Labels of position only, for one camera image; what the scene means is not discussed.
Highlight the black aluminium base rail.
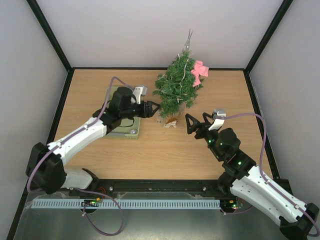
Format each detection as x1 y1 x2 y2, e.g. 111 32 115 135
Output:
23 177 292 198

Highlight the light blue slotted cable duct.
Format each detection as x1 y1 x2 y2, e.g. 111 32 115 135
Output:
30 198 221 210

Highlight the small green christmas tree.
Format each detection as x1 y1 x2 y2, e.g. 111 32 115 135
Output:
152 48 205 118

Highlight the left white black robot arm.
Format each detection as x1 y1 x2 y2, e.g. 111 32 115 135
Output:
26 86 160 194

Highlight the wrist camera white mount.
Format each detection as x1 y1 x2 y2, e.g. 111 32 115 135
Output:
208 108 226 131
131 85 148 104

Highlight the fairy light string wire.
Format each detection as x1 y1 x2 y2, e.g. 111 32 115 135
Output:
153 52 201 103

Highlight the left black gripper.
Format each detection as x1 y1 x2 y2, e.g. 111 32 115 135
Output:
120 100 160 120

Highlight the black enclosure frame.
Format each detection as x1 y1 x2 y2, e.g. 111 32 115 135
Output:
6 0 294 240

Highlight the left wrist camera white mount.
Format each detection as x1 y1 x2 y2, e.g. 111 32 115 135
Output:
131 85 148 104

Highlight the light green plastic basket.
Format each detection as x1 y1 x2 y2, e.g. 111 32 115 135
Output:
100 86 140 139

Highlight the silver star ornament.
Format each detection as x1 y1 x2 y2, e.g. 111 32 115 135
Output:
184 29 193 51

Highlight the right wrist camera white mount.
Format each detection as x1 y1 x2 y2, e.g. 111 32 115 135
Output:
208 108 226 131

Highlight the clear light battery box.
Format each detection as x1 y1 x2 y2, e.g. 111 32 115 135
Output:
156 116 163 124

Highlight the pink felt bow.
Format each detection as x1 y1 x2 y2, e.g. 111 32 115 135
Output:
190 60 209 87

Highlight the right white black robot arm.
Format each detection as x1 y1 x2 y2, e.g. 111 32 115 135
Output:
185 109 320 240

